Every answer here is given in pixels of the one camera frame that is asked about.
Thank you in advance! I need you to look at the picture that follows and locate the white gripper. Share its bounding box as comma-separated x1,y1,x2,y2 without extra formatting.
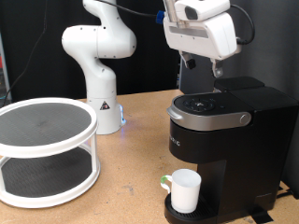
163,12,239,78

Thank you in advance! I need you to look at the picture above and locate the black Keurig coffee machine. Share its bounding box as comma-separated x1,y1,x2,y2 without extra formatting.
164,76,299,224

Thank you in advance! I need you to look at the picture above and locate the white mug with green tape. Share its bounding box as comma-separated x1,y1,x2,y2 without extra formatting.
160,168,203,215

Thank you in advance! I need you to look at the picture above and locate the black pod coffee machine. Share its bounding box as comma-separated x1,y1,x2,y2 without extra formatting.
178,0,299,200

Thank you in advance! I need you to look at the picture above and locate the black tape piece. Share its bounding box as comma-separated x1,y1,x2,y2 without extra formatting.
247,205,275,224

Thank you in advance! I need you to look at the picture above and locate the black curtain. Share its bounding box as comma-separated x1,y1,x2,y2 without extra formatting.
0,0,182,104

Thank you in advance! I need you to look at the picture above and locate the white two-tier turntable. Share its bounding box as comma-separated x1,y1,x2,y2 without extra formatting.
0,97,101,209

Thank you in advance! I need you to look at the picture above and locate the black camera cable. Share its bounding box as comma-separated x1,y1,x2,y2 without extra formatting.
93,0,256,47

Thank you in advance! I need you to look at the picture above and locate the black power cable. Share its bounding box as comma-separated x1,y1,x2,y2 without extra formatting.
275,186,294,200

